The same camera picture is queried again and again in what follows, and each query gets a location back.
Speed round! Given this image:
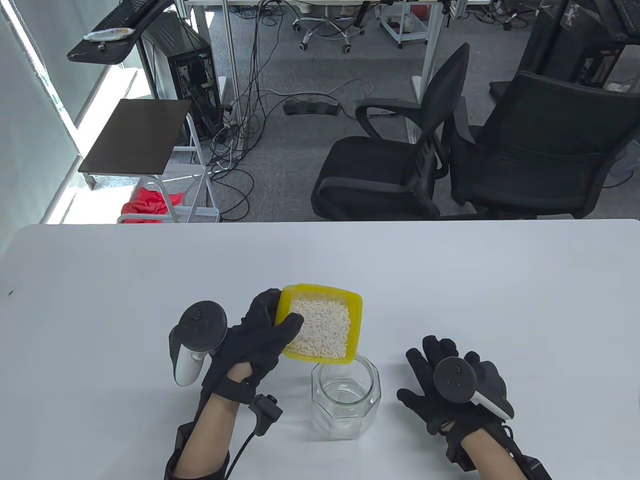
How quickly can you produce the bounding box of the person's right hand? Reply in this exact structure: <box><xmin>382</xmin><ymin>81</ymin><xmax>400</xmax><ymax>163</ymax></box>
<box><xmin>396</xmin><ymin>335</ymin><xmax>516</xmax><ymax>471</ymax></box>

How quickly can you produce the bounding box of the person's left hand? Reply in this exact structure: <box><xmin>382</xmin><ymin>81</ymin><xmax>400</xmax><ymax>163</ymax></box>
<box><xmin>201</xmin><ymin>288</ymin><xmax>305</xmax><ymax>403</ymax></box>

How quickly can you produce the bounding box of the white rice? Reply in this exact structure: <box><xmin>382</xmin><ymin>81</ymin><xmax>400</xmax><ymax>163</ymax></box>
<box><xmin>285</xmin><ymin>296</ymin><xmax>351</xmax><ymax>360</ymax></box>

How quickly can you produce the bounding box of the yellow plastic food container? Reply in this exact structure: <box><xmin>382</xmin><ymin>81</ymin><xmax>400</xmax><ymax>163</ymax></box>
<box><xmin>276</xmin><ymin>283</ymin><xmax>363</xmax><ymax>363</ymax></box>

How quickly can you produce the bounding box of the clear glass jar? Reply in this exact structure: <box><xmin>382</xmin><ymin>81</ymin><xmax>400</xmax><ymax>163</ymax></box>
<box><xmin>311</xmin><ymin>356</ymin><xmax>382</xmax><ymax>441</ymax></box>

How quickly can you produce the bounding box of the person's left forearm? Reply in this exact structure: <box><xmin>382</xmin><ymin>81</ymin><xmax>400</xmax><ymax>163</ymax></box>
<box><xmin>175</xmin><ymin>392</ymin><xmax>243</xmax><ymax>480</ymax></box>

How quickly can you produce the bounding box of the person's right forearm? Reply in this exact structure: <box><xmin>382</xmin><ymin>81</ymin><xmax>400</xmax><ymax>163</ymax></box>
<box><xmin>460</xmin><ymin>431</ymin><xmax>526</xmax><ymax>480</ymax></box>

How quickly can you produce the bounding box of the black white right hand controller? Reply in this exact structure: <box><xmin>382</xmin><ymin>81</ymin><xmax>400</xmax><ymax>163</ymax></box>
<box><xmin>433</xmin><ymin>356</ymin><xmax>515</xmax><ymax>421</ymax></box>

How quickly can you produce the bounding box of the black white hand controller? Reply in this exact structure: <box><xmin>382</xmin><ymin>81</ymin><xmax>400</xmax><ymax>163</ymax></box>
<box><xmin>168</xmin><ymin>301</ymin><xmax>229</xmax><ymax>387</ymax></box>
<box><xmin>433</xmin><ymin>356</ymin><xmax>515</xmax><ymax>421</ymax></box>

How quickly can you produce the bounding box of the black white left hand controller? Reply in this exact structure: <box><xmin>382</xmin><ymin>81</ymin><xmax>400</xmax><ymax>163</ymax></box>
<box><xmin>168</xmin><ymin>301</ymin><xmax>229</xmax><ymax>387</ymax></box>

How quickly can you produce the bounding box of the red cloth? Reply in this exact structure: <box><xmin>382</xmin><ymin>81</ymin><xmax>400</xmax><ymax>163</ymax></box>
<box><xmin>121</xmin><ymin>187</ymin><xmax>185</xmax><ymax>224</ymax></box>

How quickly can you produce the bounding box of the black office chair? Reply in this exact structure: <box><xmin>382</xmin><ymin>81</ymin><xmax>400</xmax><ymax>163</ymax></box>
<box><xmin>310</xmin><ymin>42</ymin><xmax>471</xmax><ymax>221</ymax></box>
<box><xmin>450</xmin><ymin>71</ymin><xmax>640</xmax><ymax>220</ymax></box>

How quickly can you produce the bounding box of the dark square board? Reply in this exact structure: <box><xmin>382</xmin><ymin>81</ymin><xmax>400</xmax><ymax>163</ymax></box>
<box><xmin>77</xmin><ymin>98</ymin><xmax>192</xmax><ymax>177</ymax></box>

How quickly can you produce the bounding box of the black power strip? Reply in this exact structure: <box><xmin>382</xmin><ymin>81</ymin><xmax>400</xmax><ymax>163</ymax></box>
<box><xmin>282</xmin><ymin>99</ymin><xmax>342</xmax><ymax>118</ymax></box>

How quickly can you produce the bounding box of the black computer tower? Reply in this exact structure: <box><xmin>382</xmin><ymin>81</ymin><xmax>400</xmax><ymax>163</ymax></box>
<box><xmin>137</xmin><ymin>12</ymin><xmax>223</xmax><ymax>146</ymax></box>

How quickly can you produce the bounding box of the black stand tray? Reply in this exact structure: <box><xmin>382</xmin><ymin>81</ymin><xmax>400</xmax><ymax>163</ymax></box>
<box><xmin>66</xmin><ymin>0</ymin><xmax>176</xmax><ymax>65</ymax></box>

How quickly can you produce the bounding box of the chrome chair base with casters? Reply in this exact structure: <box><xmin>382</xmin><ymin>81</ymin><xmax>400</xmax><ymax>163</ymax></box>
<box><xmin>291</xmin><ymin>15</ymin><xmax>366</xmax><ymax>55</ymax></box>

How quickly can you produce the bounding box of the white wheeled cart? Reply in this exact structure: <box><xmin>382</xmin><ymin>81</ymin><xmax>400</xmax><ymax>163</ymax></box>
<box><xmin>376</xmin><ymin>2</ymin><xmax>431</xmax><ymax>50</ymax></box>

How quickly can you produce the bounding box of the white plate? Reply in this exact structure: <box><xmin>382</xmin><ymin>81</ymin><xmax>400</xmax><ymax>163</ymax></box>
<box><xmin>83</xmin><ymin>28</ymin><xmax>136</xmax><ymax>43</ymax></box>

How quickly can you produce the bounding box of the black keyboard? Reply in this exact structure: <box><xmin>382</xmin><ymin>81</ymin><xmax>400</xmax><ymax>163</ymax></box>
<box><xmin>95</xmin><ymin>0</ymin><xmax>156</xmax><ymax>32</ymax></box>

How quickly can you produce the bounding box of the black equipment rack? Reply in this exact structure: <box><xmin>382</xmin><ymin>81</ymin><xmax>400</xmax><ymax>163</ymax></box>
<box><xmin>520</xmin><ymin>0</ymin><xmax>640</xmax><ymax>91</ymax></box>

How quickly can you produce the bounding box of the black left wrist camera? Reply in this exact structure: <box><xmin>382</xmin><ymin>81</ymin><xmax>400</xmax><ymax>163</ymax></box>
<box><xmin>250</xmin><ymin>394</ymin><xmax>284</xmax><ymax>437</ymax></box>

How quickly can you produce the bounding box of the black camera cable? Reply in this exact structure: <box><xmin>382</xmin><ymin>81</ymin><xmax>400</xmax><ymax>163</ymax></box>
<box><xmin>226</xmin><ymin>431</ymin><xmax>257</xmax><ymax>480</ymax></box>

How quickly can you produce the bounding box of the white wire rack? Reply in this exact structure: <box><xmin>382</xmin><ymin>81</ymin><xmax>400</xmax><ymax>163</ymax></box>
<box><xmin>116</xmin><ymin>112</ymin><xmax>221</xmax><ymax>224</ymax></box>

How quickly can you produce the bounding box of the bundle of black floor cables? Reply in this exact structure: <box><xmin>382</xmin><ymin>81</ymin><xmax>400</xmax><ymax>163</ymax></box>
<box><xmin>205</xmin><ymin>0</ymin><xmax>281</xmax><ymax>223</ymax></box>

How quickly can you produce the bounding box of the white frame desk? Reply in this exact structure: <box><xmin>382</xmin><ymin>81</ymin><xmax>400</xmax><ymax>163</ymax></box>
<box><xmin>182</xmin><ymin>0</ymin><xmax>496</xmax><ymax>153</ymax></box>

